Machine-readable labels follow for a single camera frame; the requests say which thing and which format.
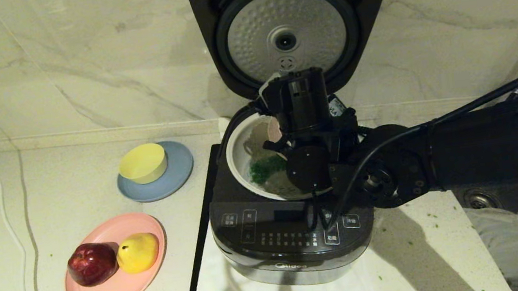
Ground pink bowl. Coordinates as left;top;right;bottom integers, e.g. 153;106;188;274
240;115;286;158

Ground green chopped bits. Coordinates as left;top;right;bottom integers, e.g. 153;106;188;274
248;154;290;186

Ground black rice cooker lid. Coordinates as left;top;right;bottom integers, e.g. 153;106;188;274
188;0;403;111

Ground white inner pot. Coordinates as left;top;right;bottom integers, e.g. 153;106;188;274
220;104;338;209

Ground black rice cooker body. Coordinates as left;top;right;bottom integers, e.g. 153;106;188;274
196;90;382;291

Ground yellow bowl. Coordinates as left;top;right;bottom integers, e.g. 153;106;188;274
116;142;170;187

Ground blue plate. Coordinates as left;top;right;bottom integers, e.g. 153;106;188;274
113;138;198;206

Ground yellow pear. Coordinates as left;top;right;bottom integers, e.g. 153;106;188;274
114;231;162;276

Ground red apple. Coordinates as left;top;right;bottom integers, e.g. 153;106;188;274
65;240;121;290

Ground dark steel sink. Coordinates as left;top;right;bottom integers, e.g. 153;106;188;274
454;182;518;240

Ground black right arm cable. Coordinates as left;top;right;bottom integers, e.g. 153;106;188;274
292;61;518;233

